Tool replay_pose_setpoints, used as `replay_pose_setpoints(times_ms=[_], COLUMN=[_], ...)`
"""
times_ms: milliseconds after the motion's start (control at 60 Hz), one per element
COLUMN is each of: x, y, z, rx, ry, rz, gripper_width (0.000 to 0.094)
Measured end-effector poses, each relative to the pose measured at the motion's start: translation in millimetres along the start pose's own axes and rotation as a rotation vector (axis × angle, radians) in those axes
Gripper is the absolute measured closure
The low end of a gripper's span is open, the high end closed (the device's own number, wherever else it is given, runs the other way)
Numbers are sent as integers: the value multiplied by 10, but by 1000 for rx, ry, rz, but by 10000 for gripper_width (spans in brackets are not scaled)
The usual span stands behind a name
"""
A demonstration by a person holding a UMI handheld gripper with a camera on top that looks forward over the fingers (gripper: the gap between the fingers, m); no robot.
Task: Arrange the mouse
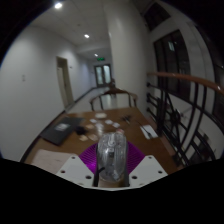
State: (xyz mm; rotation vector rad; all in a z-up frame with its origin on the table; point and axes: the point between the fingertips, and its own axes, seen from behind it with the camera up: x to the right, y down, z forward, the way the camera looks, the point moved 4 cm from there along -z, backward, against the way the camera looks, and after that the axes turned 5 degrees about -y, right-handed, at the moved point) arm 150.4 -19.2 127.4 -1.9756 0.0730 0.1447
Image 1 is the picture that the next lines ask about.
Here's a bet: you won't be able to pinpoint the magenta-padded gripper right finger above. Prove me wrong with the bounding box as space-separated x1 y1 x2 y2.
125 141 169 188

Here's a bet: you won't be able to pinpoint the glazed double door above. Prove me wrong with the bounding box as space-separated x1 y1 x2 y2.
93 63 114 89

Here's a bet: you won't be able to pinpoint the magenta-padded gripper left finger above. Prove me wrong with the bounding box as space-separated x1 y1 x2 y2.
54 143 100 188

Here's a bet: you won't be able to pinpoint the black pen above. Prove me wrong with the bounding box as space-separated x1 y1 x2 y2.
121 114 133 126

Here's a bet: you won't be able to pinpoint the dark framed window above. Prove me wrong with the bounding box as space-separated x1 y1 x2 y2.
152 29 192 102

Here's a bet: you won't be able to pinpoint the ceiling lights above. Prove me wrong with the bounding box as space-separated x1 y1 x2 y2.
53 1 101 58

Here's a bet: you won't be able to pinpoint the light wooden door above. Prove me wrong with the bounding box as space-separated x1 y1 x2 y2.
55 56 75 108

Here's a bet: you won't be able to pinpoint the beige paper sheet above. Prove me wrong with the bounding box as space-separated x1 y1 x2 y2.
31 148 80 175

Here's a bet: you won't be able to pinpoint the wood-topped black metal railing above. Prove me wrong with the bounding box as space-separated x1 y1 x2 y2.
145 71 224 168

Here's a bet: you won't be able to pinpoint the white paper sheet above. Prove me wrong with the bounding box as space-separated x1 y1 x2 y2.
139 124 159 141

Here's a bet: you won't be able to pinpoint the wooden chair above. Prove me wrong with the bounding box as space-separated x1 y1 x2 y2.
88 86 139 112

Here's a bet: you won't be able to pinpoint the small black object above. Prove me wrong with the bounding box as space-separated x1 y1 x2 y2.
75 125 87 136

